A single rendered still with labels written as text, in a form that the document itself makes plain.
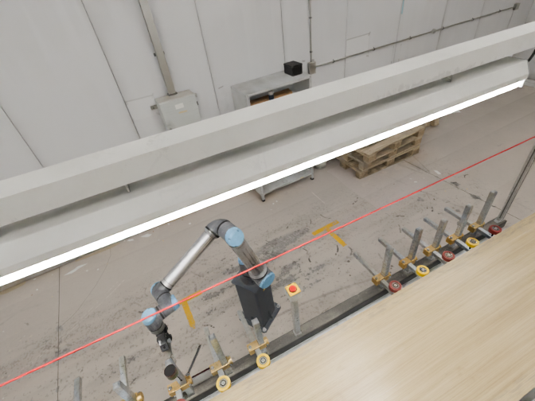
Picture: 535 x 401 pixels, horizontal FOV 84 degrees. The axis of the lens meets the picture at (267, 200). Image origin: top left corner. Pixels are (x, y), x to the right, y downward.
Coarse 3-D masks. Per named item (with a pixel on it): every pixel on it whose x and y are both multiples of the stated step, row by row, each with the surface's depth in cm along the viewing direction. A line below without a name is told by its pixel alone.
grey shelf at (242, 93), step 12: (276, 72) 382; (240, 84) 362; (252, 84) 357; (264, 84) 352; (276, 84) 347; (288, 84) 401; (300, 84) 388; (240, 96) 347; (252, 96) 385; (240, 108) 362; (312, 168) 444; (276, 180) 444; (288, 180) 440; (264, 192) 425
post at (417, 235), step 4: (416, 228) 203; (420, 228) 202; (416, 232) 204; (420, 232) 203; (416, 236) 205; (420, 236) 206; (412, 240) 211; (416, 240) 207; (412, 244) 212; (416, 244) 210; (412, 248) 214; (416, 248) 214; (412, 252) 215; (408, 256) 221; (412, 256) 218; (408, 268) 226
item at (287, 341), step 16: (496, 224) 258; (464, 240) 249; (400, 272) 233; (368, 288) 225; (384, 288) 224; (352, 304) 217; (368, 304) 223; (320, 320) 210; (336, 320) 213; (288, 336) 204; (304, 336) 204; (272, 352) 197; (240, 368) 191; (208, 384) 186; (176, 400) 181; (192, 400) 182
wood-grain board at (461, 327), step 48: (528, 240) 218; (432, 288) 197; (480, 288) 194; (528, 288) 190; (336, 336) 180; (384, 336) 177; (432, 336) 174; (480, 336) 171; (528, 336) 168; (240, 384) 166; (288, 384) 163; (336, 384) 160; (384, 384) 158; (432, 384) 155; (480, 384) 153; (528, 384) 151
